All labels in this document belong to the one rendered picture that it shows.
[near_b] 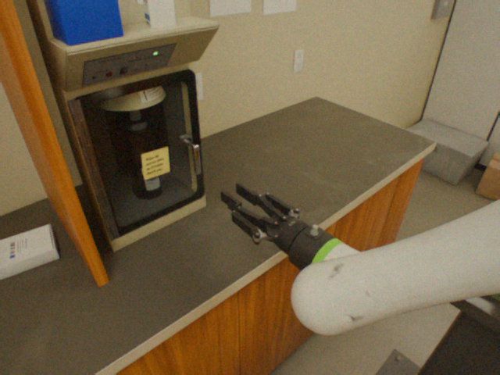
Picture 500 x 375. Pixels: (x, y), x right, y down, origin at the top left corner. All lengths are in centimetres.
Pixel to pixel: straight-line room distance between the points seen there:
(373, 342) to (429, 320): 37
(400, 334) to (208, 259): 135
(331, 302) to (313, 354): 139
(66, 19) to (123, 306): 62
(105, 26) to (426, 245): 60
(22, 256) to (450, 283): 97
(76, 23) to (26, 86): 13
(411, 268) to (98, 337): 67
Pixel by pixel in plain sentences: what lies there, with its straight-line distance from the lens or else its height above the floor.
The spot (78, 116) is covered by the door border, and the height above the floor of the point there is 135.
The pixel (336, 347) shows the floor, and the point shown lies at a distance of 191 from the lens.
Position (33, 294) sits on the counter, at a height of 94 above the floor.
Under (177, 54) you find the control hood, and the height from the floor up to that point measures 145.
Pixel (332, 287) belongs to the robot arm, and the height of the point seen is 127.
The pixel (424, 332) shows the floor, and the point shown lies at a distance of 211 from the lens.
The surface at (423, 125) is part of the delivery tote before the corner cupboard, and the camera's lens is 347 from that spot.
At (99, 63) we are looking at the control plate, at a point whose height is 147.
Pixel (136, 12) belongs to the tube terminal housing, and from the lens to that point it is 80.
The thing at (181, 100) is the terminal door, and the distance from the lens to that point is 88.
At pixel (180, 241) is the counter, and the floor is 94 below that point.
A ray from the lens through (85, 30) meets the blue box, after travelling 66.
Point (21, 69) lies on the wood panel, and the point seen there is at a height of 149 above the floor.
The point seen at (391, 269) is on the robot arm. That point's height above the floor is 132.
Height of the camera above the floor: 164
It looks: 36 degrees down
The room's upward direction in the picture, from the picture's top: straight up
